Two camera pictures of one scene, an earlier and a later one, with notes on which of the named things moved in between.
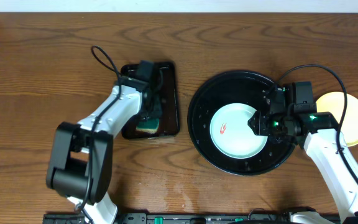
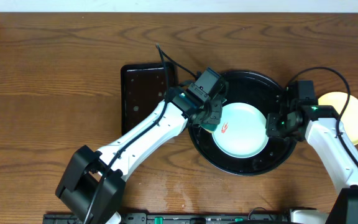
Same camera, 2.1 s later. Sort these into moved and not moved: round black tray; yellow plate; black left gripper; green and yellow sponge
Moved: black left gripper; green and yellow sponge
Not moved: yellow plate; round black tray
